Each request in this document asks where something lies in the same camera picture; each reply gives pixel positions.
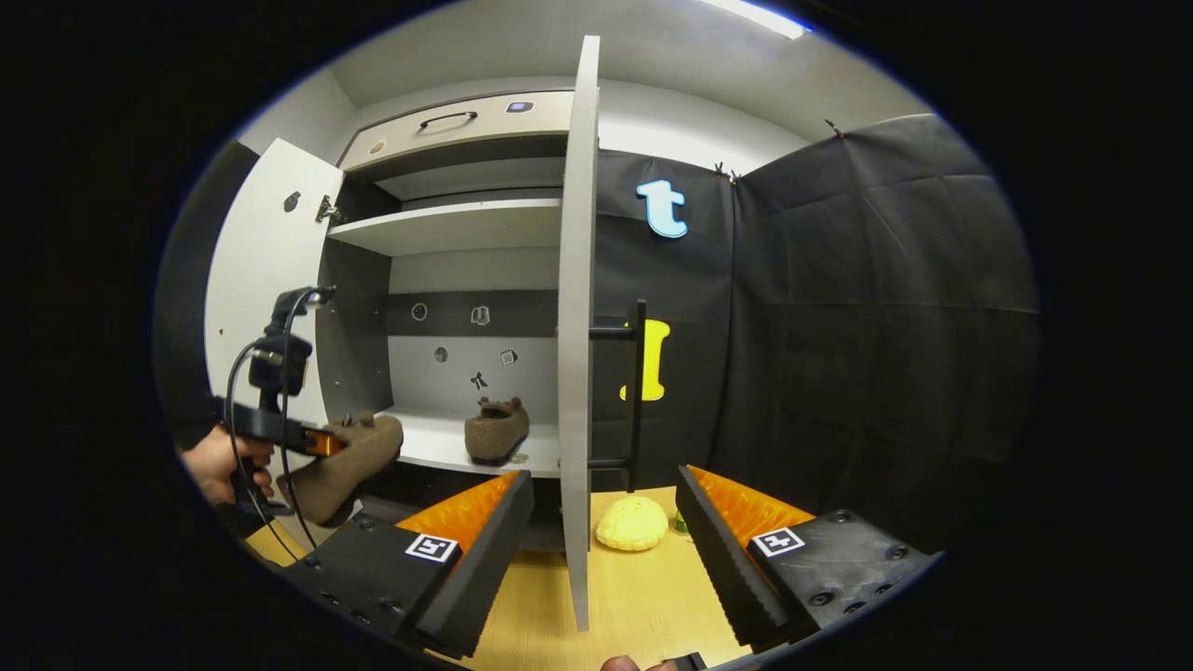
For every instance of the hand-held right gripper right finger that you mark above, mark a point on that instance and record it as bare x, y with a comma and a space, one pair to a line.
727, 559

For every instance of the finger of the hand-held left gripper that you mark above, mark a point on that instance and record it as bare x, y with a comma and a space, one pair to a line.
324, 443

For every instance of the black backdrop cloth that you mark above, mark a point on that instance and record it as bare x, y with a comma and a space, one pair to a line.
839, 326

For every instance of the black clip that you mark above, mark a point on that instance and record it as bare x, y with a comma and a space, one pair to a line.
725, 172
834, 129

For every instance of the white cabinet door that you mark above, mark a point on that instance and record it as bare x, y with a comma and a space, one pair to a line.
261, 270
578, 280

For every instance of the metal door hinge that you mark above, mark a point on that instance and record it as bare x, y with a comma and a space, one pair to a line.
328, 211

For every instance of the beige cabinet drawer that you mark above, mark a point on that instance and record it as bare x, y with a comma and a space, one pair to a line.
485, 126

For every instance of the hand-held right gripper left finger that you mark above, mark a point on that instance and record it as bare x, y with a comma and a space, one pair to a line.
471, 582

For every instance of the white grey shoe cabinet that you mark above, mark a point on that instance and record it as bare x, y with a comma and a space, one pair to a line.
447, 377

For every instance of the yellow bumpy toy bread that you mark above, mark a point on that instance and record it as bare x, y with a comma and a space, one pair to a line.
632, 524

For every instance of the brown fuzzy shoe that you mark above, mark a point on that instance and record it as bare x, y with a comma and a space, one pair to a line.
499, 433
359, 466

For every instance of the white cabinet shelf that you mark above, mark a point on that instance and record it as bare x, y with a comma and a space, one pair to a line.
447, 228

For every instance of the clear bottle green label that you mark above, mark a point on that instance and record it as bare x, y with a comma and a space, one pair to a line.
680, 524

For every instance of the long ceiling light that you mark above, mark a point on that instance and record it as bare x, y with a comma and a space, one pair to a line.
760, 17

